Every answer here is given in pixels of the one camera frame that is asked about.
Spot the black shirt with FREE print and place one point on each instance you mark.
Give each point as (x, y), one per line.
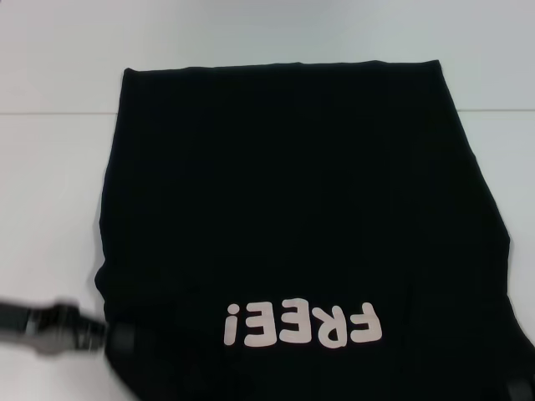
(292, 188)

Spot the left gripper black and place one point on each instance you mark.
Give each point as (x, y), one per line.
(25, 321)

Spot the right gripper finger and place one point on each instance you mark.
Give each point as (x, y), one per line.
(517, 393)

